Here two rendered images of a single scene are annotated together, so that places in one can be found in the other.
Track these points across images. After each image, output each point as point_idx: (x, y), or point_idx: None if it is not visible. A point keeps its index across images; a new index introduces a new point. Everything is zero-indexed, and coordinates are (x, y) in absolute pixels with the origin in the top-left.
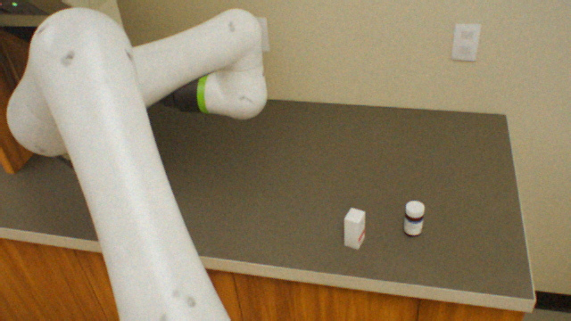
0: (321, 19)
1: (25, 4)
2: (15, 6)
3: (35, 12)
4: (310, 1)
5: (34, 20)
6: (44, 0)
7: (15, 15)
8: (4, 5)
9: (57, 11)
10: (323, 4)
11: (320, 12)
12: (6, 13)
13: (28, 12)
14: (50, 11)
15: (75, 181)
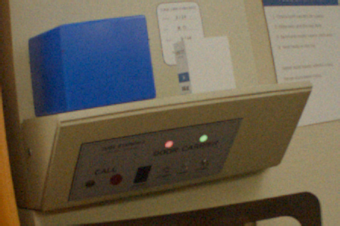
0: (334, 222)
1: (222, 136)
2: (191, 149)
3: (201, 170)
4: (322, 199)
5: (150, 209)
6: (276, 112)
7: (140, 193)
8: (171, 149)
9: (253, 152)
10: (335, 199)
11: (332, 211)
12: (129, 188)
13: (190, 169)
14: (240, 155)
15: None
